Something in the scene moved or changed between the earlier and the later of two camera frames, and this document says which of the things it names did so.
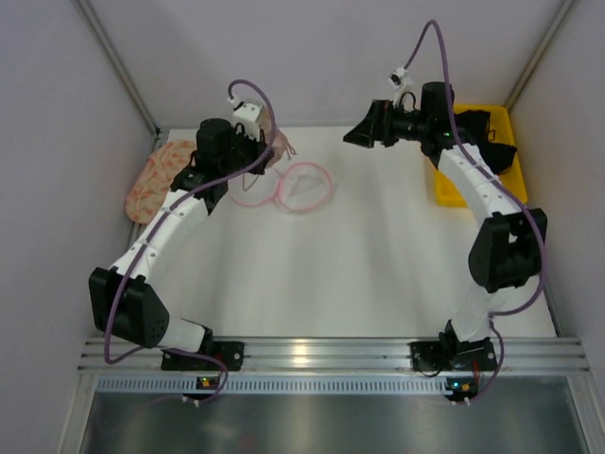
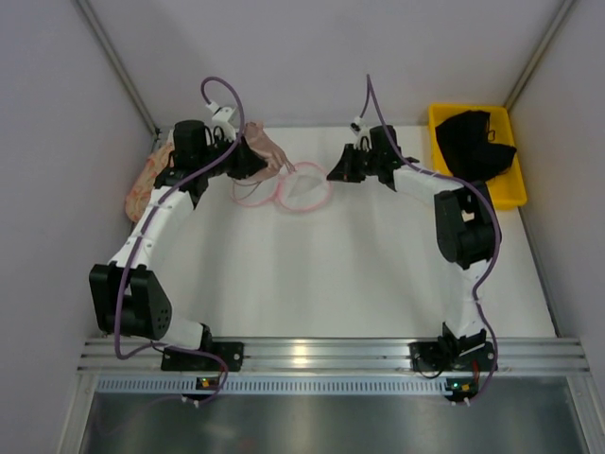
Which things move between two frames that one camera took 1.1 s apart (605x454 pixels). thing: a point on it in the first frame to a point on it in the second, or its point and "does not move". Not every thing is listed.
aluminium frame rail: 343,357 does not move
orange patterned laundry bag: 151,184 does not move
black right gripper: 384,124 to 353,162
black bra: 498,157 does not move
